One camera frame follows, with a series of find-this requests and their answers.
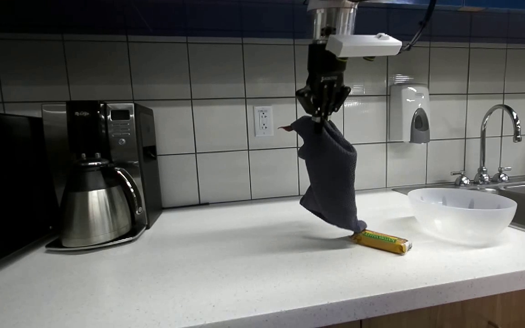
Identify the translucent white plastic bowl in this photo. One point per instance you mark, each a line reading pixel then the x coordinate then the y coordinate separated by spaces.
pixel 460 218

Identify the yellow snack bar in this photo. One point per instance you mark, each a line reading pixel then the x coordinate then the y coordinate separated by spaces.
pixel 383 241

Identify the chrome tap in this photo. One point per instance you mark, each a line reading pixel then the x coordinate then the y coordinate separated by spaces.
pixel 484 136

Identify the black and steel coffee maker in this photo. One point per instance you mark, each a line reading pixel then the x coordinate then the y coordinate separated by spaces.
pixel 126 136

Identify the black microwave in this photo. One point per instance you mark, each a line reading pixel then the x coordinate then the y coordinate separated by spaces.
pixel 7 187

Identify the grey hand towel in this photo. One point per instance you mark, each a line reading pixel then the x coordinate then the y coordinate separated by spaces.
pixel 331 177

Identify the white wall soap dispenser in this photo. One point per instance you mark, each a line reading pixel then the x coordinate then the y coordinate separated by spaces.
pixel 406 111

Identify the white wall socket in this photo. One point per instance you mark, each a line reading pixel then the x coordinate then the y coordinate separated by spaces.
pixel 263 121

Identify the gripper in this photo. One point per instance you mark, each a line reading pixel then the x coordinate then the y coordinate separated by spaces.
pixel 324 73

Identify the steel coffee carafe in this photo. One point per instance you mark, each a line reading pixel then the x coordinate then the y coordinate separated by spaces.
pixel 94 205

